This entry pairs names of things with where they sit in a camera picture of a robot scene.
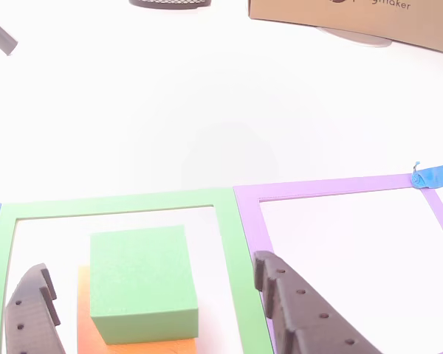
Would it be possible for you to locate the dark grey bar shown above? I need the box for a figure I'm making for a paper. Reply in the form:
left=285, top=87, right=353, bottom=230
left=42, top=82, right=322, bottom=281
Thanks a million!
left=0, top=13, right=18, bottom=57

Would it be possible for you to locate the twisted blue tape strip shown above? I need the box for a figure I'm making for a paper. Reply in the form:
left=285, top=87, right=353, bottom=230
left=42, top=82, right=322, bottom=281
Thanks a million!
left=411, top=160, right=443, bottom=190

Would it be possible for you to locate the purple square frame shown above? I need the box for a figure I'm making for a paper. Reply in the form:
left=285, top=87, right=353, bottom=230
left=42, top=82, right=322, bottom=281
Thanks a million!
left=233, top=173, right=443, bottom=354

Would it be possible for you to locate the green square frame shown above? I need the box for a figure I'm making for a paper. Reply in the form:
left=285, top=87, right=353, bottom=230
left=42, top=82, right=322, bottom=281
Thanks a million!
left=0, top=187, right=276, bottom=354

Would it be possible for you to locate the polymaker cardboard box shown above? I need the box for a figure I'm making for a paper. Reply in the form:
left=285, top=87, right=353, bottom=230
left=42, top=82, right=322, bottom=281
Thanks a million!
left=247, top=0, right=443, bottom=54

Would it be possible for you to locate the green cube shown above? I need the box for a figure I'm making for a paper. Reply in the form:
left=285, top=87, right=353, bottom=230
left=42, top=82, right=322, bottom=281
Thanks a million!
left=89, top=224, right=200, bottom=346

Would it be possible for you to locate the black mesh pen holder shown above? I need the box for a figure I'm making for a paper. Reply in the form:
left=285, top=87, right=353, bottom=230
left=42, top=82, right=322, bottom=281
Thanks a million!
left=128, top=0, right=213, bottom=10

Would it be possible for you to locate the orange cube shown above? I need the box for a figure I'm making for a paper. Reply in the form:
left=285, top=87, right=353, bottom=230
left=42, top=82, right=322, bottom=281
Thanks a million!
left=76, top=265, right=199, bottom=354

